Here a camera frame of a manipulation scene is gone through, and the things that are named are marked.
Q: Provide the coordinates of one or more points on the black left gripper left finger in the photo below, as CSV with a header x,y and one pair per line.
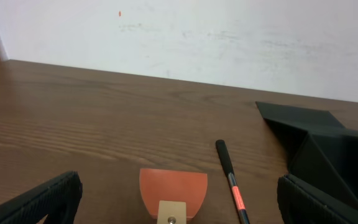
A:
x,y
54,201

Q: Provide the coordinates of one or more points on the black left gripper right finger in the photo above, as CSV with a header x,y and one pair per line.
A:
x,y
300,202

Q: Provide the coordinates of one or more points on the small black claw hammer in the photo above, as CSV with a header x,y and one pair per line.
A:
x,y
229,173

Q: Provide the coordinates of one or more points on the orange scraper wooden handle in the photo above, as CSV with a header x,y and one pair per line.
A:
x,y
172,196

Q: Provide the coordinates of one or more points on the black open gift box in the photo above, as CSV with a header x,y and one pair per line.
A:
x,y
320,150

